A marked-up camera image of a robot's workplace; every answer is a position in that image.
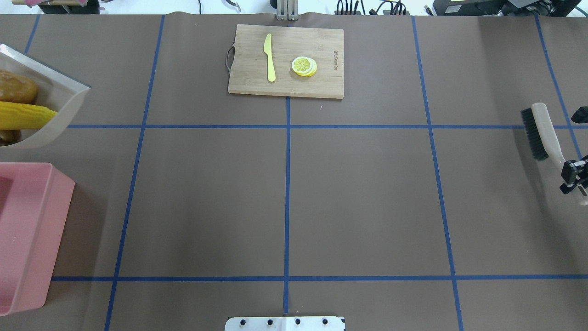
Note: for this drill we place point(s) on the yellow toy corn cob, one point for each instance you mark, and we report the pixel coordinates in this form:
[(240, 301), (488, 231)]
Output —
[(24, 116)]

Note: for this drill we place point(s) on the aluminium frame post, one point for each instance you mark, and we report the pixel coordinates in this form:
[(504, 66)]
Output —
[(287, 10)]

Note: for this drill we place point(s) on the pink plastic bin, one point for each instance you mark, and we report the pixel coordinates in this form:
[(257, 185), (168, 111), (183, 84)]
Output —
[(35, 200)]

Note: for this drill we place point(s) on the beige hand brush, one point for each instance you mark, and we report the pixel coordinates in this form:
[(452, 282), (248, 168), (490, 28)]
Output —
[(544, 143)]

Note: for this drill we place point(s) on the brown toy potato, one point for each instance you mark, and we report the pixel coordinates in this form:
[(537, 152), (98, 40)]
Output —
[(16, 88)]

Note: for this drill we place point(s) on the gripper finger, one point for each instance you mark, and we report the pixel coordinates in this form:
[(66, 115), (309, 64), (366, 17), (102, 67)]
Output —
[(570, 171), (578, 186)]

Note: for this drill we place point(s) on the yellow lemon slices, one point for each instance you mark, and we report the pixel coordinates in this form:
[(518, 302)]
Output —
[(304, 66)]

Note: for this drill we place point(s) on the black laptop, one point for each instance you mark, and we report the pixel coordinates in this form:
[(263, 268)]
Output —
[(467, 7)]

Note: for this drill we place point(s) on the bamboo cutting board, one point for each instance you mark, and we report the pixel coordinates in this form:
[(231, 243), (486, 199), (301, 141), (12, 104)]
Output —
[(247, 73)]

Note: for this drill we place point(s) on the yellow plastic knife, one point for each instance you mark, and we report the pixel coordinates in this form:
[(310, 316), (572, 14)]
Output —
[(267, 49)]

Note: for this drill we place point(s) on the beige plastic dustpan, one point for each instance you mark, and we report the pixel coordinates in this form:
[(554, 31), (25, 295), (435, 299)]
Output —
[(57, 91)]

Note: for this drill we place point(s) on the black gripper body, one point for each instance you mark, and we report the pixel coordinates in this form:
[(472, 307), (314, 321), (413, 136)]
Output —
[(574, 172)]

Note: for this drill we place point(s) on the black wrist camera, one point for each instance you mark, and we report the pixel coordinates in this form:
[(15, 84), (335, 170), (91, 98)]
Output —
[(580, 116)]

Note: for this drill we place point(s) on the white camera stand column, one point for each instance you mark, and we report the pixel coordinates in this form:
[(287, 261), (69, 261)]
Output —
[(286, 323)]

